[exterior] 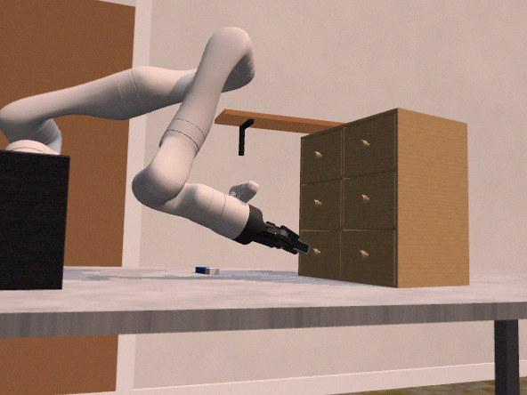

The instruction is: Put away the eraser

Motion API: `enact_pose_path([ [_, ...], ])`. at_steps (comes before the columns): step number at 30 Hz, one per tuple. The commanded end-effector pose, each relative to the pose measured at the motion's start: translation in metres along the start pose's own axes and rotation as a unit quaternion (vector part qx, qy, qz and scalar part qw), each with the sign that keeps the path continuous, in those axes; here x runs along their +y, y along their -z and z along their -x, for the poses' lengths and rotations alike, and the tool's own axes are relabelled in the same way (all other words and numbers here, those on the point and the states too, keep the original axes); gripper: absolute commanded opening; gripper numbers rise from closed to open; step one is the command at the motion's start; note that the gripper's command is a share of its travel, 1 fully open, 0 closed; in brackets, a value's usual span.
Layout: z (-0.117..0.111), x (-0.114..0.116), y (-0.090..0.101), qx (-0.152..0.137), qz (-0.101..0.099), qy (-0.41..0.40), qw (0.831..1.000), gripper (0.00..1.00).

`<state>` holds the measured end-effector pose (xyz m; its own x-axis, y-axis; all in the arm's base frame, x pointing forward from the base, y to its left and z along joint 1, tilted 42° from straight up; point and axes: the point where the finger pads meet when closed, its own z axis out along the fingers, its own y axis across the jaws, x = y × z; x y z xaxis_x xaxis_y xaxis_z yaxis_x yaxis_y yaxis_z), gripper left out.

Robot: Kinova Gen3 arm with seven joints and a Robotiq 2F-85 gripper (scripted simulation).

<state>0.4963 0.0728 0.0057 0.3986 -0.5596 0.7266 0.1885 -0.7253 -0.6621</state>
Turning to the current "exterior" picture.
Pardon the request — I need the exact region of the brown wooden chest of drawers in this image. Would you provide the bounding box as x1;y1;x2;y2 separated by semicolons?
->
298;108;469;288

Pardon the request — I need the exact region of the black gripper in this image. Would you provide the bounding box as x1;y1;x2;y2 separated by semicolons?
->
232;204;310;254

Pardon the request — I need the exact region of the brown wooden drawer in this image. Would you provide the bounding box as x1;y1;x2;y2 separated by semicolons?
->
302;130;342;181
301;180;342;227
344;172;395;226
343;230;395;284
300;231;341;278
345;115;395;174

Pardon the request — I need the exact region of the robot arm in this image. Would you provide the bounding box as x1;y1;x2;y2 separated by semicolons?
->
0;27;259;239

